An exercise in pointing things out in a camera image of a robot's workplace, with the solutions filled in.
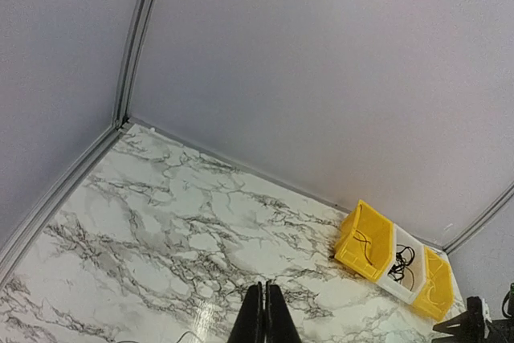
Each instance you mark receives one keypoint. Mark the white translucent bin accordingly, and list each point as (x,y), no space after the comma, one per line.
(403,276)

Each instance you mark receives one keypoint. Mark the left yellow bin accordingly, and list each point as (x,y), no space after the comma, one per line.
(365,243)

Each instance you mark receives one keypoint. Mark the yellow bin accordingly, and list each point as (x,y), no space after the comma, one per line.
(365,243)
(436,295)

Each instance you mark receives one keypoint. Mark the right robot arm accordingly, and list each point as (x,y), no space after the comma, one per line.
(500,330)

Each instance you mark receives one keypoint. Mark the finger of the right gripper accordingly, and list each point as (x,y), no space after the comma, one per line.
(469,326)

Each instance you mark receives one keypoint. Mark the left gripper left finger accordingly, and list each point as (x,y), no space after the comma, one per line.
(249,323)

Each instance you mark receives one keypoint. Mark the right yellow bin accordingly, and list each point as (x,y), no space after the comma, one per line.
(436,295)

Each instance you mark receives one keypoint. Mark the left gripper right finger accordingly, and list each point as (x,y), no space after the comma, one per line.
(279,325)

